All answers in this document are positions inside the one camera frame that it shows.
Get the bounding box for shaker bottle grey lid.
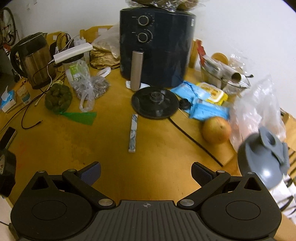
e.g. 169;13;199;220
237;126;290;190

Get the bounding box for marbled white stick bar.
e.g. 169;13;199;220
128;114;138;153

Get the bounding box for blue wipes pack front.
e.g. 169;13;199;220
189;99;230;121

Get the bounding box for blue wipes pack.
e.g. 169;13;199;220
170;81;210;102
189;99;230;121

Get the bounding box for small black cap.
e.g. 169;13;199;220
179;98;192;110

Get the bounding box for yellow wipes pack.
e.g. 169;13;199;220
197;82;228;105

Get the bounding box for green net bag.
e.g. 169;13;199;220
45;83;97;126

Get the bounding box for black smartphone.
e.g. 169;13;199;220
0;127;16;151

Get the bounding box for clear plastic bag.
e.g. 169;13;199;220
229;75;286;151

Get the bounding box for bagged grey scrubbers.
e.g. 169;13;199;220
71;60;111;113

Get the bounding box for black kettle base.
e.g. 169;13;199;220
131;87;179;120

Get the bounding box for tissue box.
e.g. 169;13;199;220
1;86;16;113

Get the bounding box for clear plastic jar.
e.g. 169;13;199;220
62;54;85;85

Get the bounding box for brown paper bag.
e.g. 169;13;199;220
89;49;120;70

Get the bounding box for white power bank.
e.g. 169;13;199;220
53;43;93;64

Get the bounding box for steel electric kettle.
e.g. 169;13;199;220
10;32;56;89

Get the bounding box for black air fryer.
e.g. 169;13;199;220
119;7;196;88

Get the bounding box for wrapped flatbread stack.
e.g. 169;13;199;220
125;0;207;12

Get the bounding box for black power cable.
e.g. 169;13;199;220
167;116;224;167

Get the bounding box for thin dark cable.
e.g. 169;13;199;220
21;92;45;130

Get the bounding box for white ribbon strap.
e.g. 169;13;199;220
96;67;112;78

